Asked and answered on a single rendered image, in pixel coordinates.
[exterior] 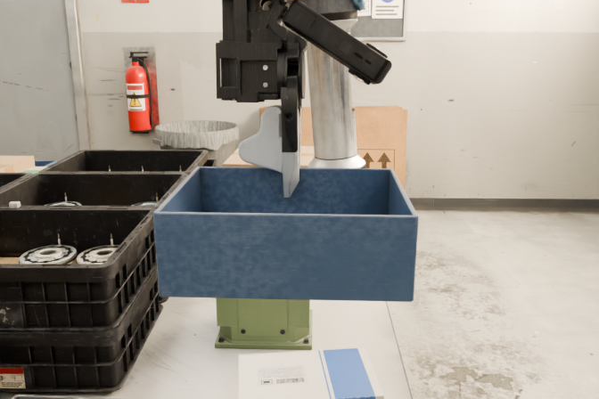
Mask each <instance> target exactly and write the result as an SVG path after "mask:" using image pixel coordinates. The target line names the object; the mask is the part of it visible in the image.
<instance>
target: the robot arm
mask: <svg viewBox="0 0 599 399"><path fill-rule="evenodd" d="M364 9H365V1H364V0H222V29H223V40H219V43H216V74H217V99H221V100H222V101H236V102H264V101H265V100H281V105H274V106H269V107H267V108H265V109H264V110H263V112H262V114H261V117H260V129H259V131H258V133H257V134H255V135H253V136H250V137H249V138H247V139H245V140H243V141H241V142H240V144H239V149H238V153H239V156H240V158H241V159H242V160H243V161H244V162H246V163H250V164H252V165H256V166H259V167H265V168H268V169H272V170H274V171H278V172H280V173H282V174H283V197H284V198H289V197H290V196H291V195H292V193H293V191H294V189H295V188H296V186H297V184H298V182H299V180H300V154H301V126H302V99H305V91H306V55H305V51H307V62H308V84H309V96H310V108H311V118H312V130H313V142H314V153H315V156H314V158H313V159H312V160H311V161H310V162H309V164H308V167H333V168H365V161H364V160H363V159H362V158H361V157H360V156H359V155H358V154H357V132H356V116H355V101H354V86H353V76H354V78H355V79H356V80H357V81H360V82H364V83H365V84H367V85H370V84H373V85H377V84H380V83H381V82H382V81H383V79H384V78H385V77H386V76H387V74H388V73H389V71H390V69H391V67H392V64H391V61H389V60H388V59H387V58H388V56H387V55H386V54H385V53H383V52H382V51H381V50H380V49H379V48H377V47H375V46H373V45H370V44H368V43H366V44H364V43H362V42H361V41H359V40H358V39H356V38H355V37H353V36H351V35H350V31H351V29H352V28H353V26H354V25H355V24H356V23H357V21H358V17H357V11H361V10H364ZM281 22H283V24H284V25H285V26H286V27H287V28H288V29H290V30H292V31H293V32H295V33H296V34H298V35H296V34H295V33H293V32H291V31H289V30H288V29H287V28H285V27H283V26H281V25H280V24H281ZM305 39H306V40H305ZM220 59H221V80H220Z"/></svg>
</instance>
